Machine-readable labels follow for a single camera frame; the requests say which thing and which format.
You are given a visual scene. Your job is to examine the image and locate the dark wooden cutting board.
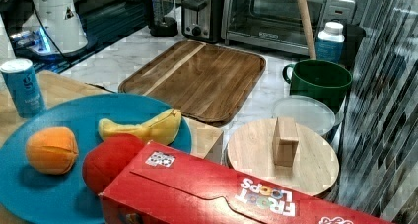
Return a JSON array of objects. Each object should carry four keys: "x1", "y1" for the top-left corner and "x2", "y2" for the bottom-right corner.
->
[{"x1": 118, "y1": 40, "x2": 266, "y2": 127}]

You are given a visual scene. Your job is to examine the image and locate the yellow plush banana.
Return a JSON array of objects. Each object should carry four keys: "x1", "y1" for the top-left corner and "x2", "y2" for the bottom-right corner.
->
[{"x1": 98, "y1": 109, "x2": 182, "y2": 145}]

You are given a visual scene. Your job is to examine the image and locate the round wooden lid with knob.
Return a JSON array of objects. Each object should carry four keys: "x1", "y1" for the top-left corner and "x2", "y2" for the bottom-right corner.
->
[{"x1": 227, "y1": 117, "x2": 339, "y2": 196}]

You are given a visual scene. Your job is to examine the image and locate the black blender base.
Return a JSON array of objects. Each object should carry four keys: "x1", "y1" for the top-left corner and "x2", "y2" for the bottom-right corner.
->
[{"x1": 150, "y1": 0, "x2": 178, "y2": 37}]

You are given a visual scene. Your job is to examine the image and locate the red Froot Loops box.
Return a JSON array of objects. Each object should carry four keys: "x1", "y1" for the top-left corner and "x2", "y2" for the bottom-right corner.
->
[{"x1": 101, "y1": 143, "x2": 391, "y2": 224}]

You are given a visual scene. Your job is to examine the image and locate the black silver toaster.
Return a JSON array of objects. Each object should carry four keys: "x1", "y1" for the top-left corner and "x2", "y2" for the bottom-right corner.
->
[{"x1": 181, "y1": 0, "x2": 224, "y2": 43}]

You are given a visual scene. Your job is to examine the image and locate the silver toaster oven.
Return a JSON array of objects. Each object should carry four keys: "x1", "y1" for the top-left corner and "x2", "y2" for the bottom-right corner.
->
[{"x1": 221, "y1": 0, "x2": 356, "y2": 55}]

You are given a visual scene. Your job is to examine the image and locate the red plush apple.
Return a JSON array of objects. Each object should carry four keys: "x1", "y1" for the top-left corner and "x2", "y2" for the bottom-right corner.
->
[{"x1": 82, "y1": 134, "x2": 146, "y2": 194}]

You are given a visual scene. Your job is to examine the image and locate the green pot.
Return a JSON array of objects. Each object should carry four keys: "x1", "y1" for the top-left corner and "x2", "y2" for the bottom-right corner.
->
[{"x1": 282, "y1": 60, "x2": 353, "y2": 113}]

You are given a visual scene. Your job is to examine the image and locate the white capped blue bottle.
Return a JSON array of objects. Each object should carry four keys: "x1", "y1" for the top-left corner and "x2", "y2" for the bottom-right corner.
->
[{"x1": 315, "y1": 22, "x2": 345, "y2": 63}]

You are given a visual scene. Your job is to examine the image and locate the orange plush fruit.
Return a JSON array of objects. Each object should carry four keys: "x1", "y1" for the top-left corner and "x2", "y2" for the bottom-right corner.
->
[{"x1": 26, "y1": 127, "x2": 79, "y2": 175}]

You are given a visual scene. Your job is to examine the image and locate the blue salt canister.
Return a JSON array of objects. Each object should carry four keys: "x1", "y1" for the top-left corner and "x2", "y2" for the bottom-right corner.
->
[{"x1": 1, "y1": 58, "x2": 46, "y2": 118}]

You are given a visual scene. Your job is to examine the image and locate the teal round plate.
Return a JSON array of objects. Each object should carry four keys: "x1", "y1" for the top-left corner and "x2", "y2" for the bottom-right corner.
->
[{"x1": 0, "y1": 93, "x2": 193, "y2": 224}]

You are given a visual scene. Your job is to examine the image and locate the wooden utensil handle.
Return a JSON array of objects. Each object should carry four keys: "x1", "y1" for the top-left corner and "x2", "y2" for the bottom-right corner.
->
[{"x1": 297, "y1": 0, "x2": 316, "y2": 59}]

